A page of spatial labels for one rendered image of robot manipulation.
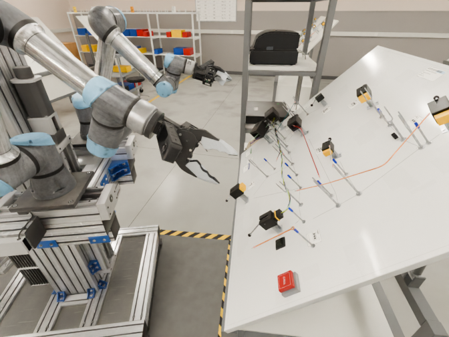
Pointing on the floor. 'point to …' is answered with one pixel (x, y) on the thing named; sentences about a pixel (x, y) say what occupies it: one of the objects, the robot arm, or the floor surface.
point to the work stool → (136, 82)
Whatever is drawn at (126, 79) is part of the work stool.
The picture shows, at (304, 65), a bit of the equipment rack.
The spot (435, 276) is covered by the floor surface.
